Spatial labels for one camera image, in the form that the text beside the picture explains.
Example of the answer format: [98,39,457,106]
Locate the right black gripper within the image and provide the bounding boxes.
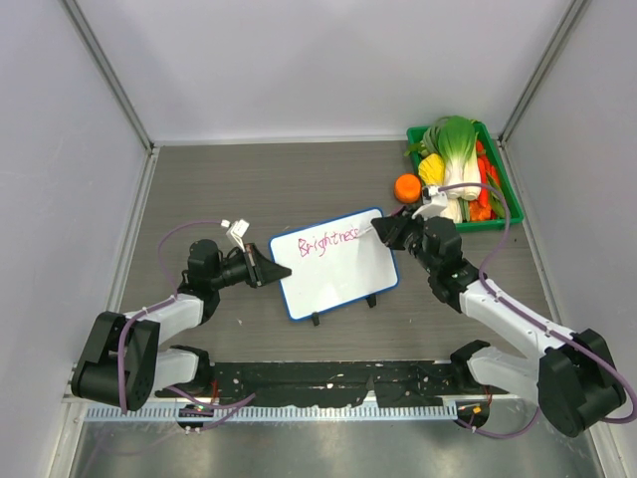
[372,204,439,275]

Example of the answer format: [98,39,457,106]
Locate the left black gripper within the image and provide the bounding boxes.
[210,243,289,290]

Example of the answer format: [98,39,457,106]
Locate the white marker magenta cap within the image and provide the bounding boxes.
[356,205,406,239]

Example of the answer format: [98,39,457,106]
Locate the blue framed whiteboard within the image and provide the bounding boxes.
[269,207,399,321]

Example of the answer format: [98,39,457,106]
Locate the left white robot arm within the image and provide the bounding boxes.
[71,239,292,412]

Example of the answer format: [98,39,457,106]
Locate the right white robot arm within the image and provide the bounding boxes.
[371,209,635,437]

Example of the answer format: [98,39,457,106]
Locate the orange toy fruit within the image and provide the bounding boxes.
[393,173,422,204]

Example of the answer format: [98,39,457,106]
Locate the red toy peppers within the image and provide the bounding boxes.
[469,139,501,222]

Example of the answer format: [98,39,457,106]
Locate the green toy pea pods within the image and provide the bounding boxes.
[487,172,511,219]

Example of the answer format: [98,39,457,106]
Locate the toy bok choy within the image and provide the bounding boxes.
[436,116,482,201]

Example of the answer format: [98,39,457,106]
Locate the green plastic basket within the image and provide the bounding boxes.
[406,121,525,233]

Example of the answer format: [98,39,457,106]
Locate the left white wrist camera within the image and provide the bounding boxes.
[220,219,250,252]

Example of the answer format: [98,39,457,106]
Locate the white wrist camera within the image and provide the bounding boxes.
[220,219,250,252]
[411,185,448,220]

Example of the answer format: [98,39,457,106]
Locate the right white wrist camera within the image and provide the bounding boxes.
[411,185,448,220]

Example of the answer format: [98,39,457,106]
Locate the wire whiteboard stand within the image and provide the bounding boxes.
[310,294,377,327]

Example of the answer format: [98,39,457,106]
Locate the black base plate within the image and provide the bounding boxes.
[208,360,502,408]

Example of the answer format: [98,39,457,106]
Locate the white slotted cable duct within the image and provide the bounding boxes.
[85,401,458,423]

